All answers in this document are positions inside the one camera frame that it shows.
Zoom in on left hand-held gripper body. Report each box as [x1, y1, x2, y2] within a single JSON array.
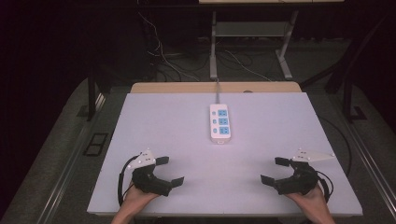
[[125, 148, 173, 197]]

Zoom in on person's left hand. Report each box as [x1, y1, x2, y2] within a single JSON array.
[[119, 183, 160, 217]]

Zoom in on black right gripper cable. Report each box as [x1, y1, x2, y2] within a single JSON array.
[[315, 170, 334, 203]]

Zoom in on white floor cable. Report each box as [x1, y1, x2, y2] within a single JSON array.
[[223, 49, 273, 82], [137, 11, 201, 82]]

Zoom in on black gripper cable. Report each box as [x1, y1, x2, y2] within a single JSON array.
[[117, 154, 140, 207], [315, 170, 334, 203]]

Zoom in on grey power strip cable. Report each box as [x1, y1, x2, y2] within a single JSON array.
[[214, 78, 221, 105]]

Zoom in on white power strip blue sockets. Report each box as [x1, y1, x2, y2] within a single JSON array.
[[208, 103, 233, 145]]

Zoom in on black floor frame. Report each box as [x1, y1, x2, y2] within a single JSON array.
[[82, 133, 109, 158]]

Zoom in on person's right hand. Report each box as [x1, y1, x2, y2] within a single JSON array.
[[284, 183, 328, 213]]

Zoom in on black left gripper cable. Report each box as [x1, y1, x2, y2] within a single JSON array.
[[117, 154, 140, 207]]

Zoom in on grey metal desk frame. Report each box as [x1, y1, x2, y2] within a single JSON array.
[[209, 10, 301, 81]]

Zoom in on black floor cable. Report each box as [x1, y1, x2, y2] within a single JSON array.
[[317, 114, 353, 177]]

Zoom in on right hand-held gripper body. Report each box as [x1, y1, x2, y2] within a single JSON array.
[[274, 147, 336, 196]]

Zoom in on aluminium floor rail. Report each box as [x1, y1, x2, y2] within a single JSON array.
[[341, 118, 396, 213], [36, 92, 107, 224]]

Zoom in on black metal stand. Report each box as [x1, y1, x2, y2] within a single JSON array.
[[341, 74, 369, 124]]

